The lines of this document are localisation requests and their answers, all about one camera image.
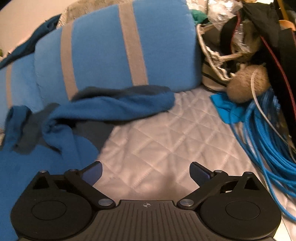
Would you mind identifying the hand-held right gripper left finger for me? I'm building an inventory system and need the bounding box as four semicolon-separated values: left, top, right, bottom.
31;161;116;210

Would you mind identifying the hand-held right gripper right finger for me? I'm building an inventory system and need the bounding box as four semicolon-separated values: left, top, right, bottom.
177;162;263;210

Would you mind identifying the blue fleece garment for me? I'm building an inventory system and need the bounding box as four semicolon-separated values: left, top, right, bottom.
0;86;175;241

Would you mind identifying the grey quilted bedspread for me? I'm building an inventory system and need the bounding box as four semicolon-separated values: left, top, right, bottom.
95;89;296;241

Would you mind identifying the cyan cloth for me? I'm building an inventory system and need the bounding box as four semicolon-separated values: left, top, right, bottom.
210;92;249;125

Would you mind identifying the tan round plush toy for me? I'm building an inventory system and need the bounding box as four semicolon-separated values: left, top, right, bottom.
226;65;271;103

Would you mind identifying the blue grey-striped pillow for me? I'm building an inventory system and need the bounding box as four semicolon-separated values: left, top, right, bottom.
34;0;203;102
0;56;40;122

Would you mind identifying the black backpack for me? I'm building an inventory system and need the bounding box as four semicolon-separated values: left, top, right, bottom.
219;0;296;161

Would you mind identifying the dark blue folded garment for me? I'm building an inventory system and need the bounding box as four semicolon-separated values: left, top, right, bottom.
0;14;62;69

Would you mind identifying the green cloth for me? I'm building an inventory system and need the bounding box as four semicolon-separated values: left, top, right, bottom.
191;9;210;25

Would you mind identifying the grey floral pillow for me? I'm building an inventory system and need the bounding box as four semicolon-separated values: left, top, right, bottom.
57;0;126;29

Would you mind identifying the silver foil bag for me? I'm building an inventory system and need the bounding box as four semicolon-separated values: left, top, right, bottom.
206;0;244;26

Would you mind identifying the blue cable coil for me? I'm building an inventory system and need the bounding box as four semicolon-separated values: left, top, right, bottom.
231;89;296;220

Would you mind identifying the white cable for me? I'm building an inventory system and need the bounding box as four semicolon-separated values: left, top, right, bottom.
251;70;292;140

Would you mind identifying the striped rope-handled bag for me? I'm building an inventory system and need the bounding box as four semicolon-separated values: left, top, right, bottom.
196;23;246;92

